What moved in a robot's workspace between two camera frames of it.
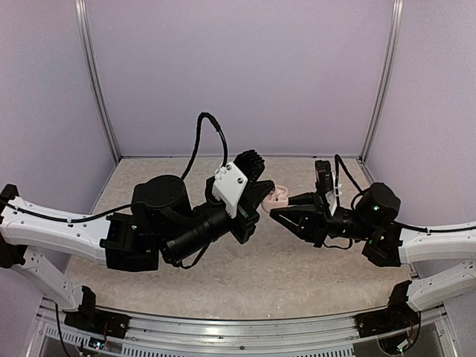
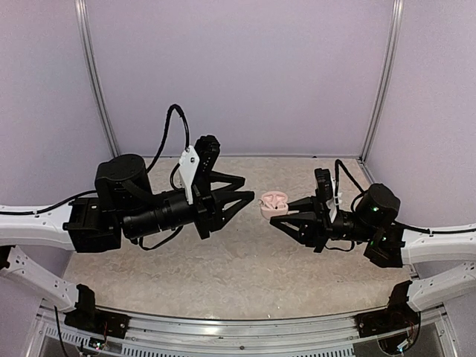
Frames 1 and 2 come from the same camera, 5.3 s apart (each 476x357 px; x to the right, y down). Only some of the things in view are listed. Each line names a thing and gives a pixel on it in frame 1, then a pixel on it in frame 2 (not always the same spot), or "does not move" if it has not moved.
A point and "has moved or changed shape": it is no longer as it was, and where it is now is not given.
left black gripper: [248, 206] to [210, 210]
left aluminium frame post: [85, 33] does not move
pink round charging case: [278, 198] has moved or changed shape
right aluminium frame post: [387, 79] does not move
